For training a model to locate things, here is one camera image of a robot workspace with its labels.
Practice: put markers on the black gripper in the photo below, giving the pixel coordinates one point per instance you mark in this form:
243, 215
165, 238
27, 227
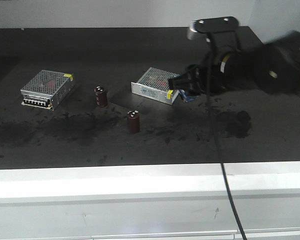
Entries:
228, 75

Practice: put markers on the yellow mushroom push button switch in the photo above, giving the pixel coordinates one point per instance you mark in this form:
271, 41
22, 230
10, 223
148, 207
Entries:
186, 97

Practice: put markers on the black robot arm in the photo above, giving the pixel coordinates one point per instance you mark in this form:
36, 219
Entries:
273, 68

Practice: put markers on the perforated metal power supply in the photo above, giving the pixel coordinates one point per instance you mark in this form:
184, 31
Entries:
47, 89
154, 85

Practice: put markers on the dark brown capacitor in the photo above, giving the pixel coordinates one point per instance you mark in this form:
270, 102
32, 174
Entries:
101, 96
133, 121

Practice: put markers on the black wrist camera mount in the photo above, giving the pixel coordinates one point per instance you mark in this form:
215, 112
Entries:
212, 26

